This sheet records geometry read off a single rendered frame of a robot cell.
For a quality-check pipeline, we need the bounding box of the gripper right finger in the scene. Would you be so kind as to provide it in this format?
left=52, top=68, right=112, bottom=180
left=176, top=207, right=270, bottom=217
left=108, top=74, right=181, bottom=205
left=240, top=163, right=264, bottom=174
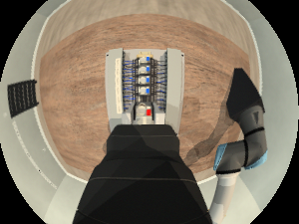
left=151, top=103, right=165, bottom=124

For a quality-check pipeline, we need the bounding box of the grey relay panel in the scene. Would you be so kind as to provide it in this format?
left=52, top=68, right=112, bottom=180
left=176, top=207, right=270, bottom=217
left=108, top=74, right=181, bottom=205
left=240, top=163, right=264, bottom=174
left=105, top=48, right=184, bottom=136

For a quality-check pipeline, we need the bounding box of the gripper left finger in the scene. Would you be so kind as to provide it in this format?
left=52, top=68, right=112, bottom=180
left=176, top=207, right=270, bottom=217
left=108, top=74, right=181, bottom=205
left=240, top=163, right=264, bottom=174
left=122, top=103, right=136, bottom=124

